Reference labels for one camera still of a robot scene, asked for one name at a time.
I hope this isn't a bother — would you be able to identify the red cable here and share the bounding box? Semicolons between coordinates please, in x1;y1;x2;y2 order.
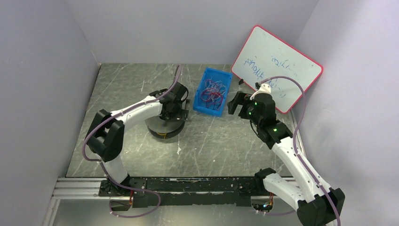
200;79;227;110

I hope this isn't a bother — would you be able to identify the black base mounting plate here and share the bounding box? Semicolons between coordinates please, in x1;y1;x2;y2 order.
98;176;274;211

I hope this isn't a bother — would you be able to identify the blue plastic bin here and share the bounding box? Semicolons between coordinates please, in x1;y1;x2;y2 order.
193;67;232;117

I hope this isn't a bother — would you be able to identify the white board red frame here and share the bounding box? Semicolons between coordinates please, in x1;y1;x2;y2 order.
231;25;323;113

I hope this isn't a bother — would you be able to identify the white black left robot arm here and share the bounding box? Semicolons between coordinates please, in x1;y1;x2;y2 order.
86;82;190;194

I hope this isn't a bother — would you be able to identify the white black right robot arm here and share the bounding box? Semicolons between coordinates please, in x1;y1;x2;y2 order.
227;91;345;226

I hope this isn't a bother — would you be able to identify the grey perforated cable spool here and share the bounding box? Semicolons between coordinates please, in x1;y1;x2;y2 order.
144;116;185;139

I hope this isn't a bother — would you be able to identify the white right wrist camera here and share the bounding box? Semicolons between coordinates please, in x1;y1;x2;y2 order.
250;83;271;100

